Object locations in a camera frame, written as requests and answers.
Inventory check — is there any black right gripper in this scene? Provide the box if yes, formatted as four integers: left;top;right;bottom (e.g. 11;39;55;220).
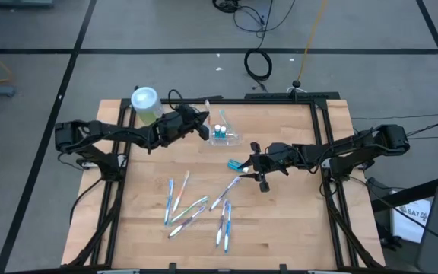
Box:
247;142;300;193

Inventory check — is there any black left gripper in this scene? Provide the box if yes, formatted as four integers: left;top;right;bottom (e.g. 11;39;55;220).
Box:
151;107;211;149

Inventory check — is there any orange white toothbrush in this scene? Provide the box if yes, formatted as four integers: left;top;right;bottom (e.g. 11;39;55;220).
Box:
202;97;212;129
172;170;191;214

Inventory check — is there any purple white toothbrush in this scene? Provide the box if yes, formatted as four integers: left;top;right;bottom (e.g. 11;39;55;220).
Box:
214;198;228;248
208;175;242;212

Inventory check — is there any blue white toothbrush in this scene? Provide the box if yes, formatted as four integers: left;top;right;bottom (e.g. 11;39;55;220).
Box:
164;178;175;228
223;203;233;254

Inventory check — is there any green toothbrush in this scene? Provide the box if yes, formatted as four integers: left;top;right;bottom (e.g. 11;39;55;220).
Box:
170;196;210;225

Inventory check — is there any dark purple toothbrush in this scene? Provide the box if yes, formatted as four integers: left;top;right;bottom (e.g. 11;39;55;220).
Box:
167;205;208;240

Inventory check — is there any clear acrylic organizer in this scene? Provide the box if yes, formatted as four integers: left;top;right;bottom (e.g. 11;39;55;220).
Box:
206;122;242;148

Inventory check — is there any green white wipes canister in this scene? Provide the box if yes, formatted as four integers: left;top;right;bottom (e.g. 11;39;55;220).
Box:
130;86;166;126

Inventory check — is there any black diagonal bar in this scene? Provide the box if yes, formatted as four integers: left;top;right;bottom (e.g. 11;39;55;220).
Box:
370;173;438;214

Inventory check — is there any white printed box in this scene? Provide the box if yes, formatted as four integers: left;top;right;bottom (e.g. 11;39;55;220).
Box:
390;197;432;244

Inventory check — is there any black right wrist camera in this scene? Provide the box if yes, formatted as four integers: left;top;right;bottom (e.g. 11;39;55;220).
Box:
262;154;277;172

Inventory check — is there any black left camera cable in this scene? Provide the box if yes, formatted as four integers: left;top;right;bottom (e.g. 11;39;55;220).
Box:
167;88;186;112

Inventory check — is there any black aluminium table frame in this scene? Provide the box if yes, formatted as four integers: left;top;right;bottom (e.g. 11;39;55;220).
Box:
61;90;386;274

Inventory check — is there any coiled black floor cable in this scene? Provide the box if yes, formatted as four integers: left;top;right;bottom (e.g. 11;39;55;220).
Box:
243;48;274;92

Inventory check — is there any black floor cable bundle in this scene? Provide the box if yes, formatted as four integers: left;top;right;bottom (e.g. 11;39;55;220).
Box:
211;0;297;39

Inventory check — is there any yellow hanging cable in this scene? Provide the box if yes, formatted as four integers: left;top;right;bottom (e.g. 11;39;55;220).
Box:
297;0;329;83

